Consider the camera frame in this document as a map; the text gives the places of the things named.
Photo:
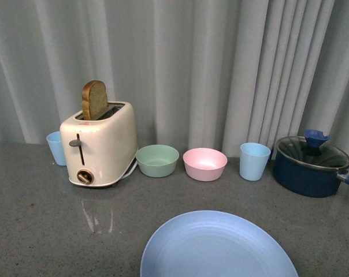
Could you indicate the dark blue saucepan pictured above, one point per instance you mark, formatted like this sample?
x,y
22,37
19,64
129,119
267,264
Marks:
x,y
306,181

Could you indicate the pink plastic bowl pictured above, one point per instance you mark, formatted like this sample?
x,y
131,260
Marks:
x,y
204,164

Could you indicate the green plastic bowl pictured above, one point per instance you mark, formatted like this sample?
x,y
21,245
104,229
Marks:
x,y
157,161

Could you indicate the light blue cup behind toaster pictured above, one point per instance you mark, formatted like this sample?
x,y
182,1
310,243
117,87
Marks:
x,y
56,148

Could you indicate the cream two-slot toaster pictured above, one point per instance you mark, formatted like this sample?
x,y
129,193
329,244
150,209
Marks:
x,y
99,153

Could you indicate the light blue plastic cup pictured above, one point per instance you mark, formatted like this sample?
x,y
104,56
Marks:
x,y
253,160

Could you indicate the brown bread slice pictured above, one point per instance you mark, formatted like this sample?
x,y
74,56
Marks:
x,y
94,99

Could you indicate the glass lid with blue knob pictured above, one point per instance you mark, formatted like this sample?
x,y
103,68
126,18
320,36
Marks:
x,y
312,150

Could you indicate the grey pleated curtain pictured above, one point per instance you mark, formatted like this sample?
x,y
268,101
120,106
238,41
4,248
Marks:
x,y
211,74

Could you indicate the blue plate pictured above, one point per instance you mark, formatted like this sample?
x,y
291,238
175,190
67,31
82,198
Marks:
x,y
213,243

